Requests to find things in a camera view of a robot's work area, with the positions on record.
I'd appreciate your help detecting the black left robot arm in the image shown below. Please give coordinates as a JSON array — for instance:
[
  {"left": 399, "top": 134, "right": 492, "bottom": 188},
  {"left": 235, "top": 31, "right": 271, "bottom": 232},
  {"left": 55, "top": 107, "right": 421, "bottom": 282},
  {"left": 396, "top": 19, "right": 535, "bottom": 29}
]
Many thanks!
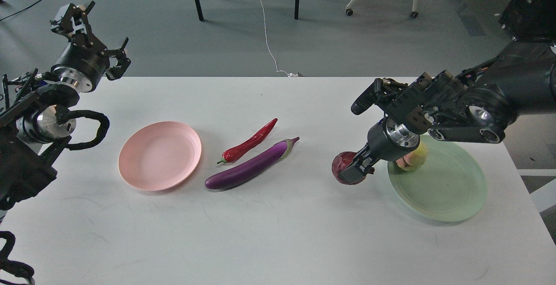
[{"left": 0, "top": 1, "right": 131, "bottom": 218}]

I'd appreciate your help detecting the black equipment case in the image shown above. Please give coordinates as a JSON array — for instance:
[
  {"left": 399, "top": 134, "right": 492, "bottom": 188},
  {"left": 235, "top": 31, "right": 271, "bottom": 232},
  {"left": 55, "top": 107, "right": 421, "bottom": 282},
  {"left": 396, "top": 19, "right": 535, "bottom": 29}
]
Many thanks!
[{"left": 499, "top": 0, "right": 556, "bottom": 40}]

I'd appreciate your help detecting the green pink guava fruit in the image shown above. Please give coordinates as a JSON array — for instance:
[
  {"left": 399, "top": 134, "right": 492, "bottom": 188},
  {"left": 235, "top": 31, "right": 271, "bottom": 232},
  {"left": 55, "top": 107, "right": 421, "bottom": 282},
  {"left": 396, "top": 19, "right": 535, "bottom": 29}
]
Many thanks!
[{"left": 394, "top": 141, "right": 429, "bottom": 171}]

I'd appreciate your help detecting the red chili pepper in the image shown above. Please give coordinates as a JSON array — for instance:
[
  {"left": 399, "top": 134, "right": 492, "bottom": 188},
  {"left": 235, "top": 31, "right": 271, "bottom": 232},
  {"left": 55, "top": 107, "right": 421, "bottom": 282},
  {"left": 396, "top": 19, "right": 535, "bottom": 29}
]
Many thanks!
[{"left": 216, "top": 118, "right": 278, "bottom": 164}]

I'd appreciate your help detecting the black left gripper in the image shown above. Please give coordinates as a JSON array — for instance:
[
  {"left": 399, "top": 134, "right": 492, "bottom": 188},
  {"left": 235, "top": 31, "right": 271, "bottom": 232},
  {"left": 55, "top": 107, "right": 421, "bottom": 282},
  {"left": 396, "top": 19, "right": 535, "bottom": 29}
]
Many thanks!
[{"left": 50, "top": 1, "right": 131, "bottom": 93}]

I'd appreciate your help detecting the purple eggplant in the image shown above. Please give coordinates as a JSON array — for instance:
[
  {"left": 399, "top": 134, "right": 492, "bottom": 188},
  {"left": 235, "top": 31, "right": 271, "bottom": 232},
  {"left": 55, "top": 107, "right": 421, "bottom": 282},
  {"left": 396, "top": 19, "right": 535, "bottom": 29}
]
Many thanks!
[{"left": 205, "top": 137, "right": 300, "bottom": 191}]

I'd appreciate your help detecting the dark red pomegranate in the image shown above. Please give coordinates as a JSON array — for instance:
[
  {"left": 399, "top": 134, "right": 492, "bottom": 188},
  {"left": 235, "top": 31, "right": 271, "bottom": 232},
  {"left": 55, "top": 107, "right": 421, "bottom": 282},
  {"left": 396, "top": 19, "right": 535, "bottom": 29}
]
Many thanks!
[{"left": 331, "top": 152, "right": 367, "bottom": 185}]

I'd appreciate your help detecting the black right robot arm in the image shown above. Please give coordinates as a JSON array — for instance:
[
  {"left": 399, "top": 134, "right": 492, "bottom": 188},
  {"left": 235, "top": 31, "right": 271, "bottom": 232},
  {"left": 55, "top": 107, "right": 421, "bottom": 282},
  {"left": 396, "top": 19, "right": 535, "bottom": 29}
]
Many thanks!
[{"left": 334, "top": 38, "right": 555, "bottom": 185}]

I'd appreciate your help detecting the pink plate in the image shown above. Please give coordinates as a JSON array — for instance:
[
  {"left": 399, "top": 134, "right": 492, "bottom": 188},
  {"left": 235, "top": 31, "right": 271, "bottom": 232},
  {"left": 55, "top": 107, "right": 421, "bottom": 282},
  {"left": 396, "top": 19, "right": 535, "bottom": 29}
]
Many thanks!
[{"left": 118, "top": 121, "right": 202, "bottom": 191}]

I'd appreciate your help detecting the light green plate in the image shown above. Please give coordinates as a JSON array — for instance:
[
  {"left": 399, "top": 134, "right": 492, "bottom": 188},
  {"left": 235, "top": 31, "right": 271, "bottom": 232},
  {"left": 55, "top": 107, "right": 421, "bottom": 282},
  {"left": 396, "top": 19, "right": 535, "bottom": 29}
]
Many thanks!
[{"left": 387, "top": 135, "right": 488, "bottom": 223}]

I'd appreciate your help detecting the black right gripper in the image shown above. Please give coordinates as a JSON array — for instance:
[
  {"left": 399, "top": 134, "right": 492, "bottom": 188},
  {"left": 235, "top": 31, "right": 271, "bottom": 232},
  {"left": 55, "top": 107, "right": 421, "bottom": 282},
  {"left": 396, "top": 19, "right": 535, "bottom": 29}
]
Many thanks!
[{"left": 340, "top": 117, "right": 420, "bottom": 180}]

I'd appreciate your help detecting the white cable on floor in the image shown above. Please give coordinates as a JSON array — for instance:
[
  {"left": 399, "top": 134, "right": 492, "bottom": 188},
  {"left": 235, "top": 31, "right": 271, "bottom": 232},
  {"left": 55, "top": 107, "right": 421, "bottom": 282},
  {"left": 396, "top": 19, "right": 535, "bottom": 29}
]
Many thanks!
[{"left": 250, "top": 0, "right": 304, "bottom": 77}]

